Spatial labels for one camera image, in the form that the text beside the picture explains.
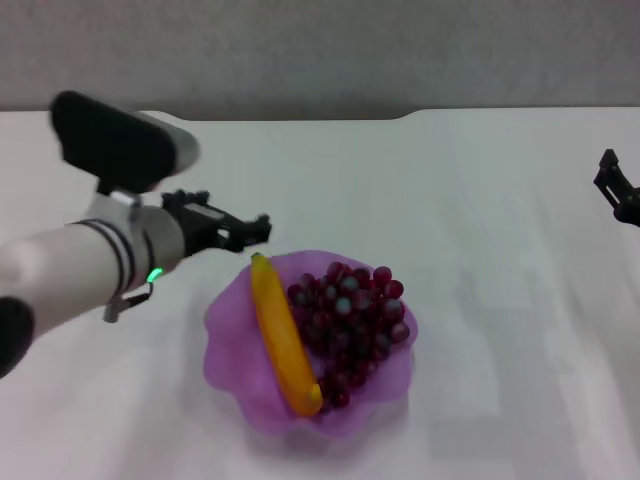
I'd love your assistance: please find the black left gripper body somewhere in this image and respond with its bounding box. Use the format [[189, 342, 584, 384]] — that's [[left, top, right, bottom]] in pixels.
[[161, 188, 242, 260]]

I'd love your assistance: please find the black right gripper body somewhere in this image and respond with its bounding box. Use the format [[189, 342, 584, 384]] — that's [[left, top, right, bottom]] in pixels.
[[613, 186, 640, 226]]

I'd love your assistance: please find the yellow banana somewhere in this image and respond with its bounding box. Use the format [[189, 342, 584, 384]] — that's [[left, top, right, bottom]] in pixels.
[[250, 252, 325, 418]]

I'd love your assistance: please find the dark red grape bunch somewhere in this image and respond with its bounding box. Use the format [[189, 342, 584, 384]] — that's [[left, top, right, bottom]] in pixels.
[[287, 260, 413, 410]]

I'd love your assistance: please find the purple scalloped plastic bowl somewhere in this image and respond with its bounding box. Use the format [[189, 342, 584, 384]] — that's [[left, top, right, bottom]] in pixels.
[[202, 248, 420, 442]]

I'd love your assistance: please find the left wrist cable plug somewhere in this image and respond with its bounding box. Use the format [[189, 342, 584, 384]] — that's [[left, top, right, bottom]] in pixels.
[[101, 279, 154, 324]]

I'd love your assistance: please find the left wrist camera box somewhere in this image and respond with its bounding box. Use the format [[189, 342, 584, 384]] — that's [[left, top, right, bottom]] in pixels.
[[49, 90, 202, 195]]

